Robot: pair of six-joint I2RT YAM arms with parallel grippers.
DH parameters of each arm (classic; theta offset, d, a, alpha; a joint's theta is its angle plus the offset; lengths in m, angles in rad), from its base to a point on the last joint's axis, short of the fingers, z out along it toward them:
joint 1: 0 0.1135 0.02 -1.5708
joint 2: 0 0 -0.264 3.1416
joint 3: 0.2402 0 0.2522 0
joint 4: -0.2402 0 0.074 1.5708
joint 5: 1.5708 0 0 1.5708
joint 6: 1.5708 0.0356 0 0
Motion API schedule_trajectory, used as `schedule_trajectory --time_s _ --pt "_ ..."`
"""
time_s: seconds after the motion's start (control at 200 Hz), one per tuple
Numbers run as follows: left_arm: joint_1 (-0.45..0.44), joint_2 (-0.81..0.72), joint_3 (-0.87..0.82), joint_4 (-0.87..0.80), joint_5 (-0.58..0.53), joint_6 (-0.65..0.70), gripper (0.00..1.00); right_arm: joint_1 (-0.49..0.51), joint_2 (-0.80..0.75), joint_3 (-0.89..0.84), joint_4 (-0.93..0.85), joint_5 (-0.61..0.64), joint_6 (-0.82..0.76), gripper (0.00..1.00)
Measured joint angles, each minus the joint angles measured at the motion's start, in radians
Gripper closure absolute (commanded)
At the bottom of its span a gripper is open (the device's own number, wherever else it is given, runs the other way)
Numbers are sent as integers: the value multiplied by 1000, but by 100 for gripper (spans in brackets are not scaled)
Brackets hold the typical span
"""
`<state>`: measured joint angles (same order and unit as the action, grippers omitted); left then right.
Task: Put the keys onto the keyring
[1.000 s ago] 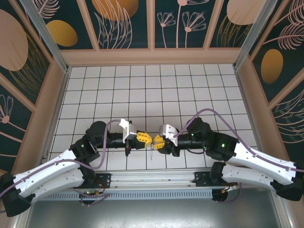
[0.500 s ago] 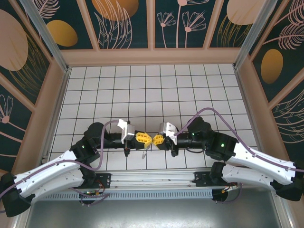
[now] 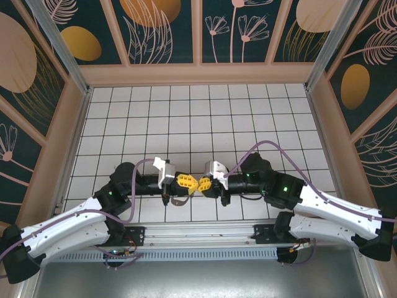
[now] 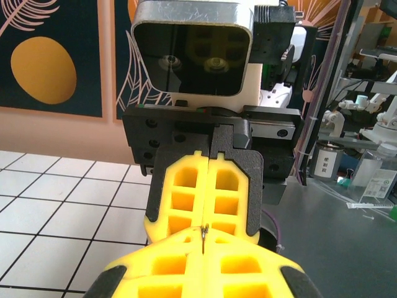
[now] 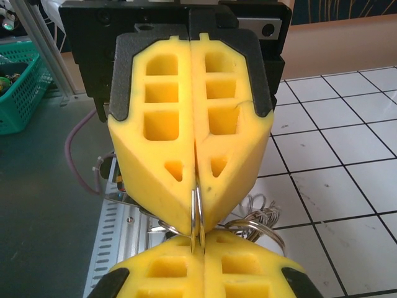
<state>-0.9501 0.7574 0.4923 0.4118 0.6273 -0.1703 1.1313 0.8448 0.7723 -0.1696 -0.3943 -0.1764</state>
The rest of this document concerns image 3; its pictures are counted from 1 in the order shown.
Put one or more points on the metal keyring holder with rings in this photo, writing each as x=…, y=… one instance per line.
x=175, y=203

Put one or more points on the grey metal sheet panel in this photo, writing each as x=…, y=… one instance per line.
x=198, y=279

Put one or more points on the aluminium side rail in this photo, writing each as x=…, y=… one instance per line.
x=319, y=124

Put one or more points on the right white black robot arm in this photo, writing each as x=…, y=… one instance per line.
x=335, y=208

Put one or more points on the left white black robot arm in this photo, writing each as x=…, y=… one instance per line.
x=68, y=223

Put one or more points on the aluminium corner post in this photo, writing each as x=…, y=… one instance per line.
x=331, y=43
x=62, y=49

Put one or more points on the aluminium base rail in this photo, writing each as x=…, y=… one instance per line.
x=198, y=234

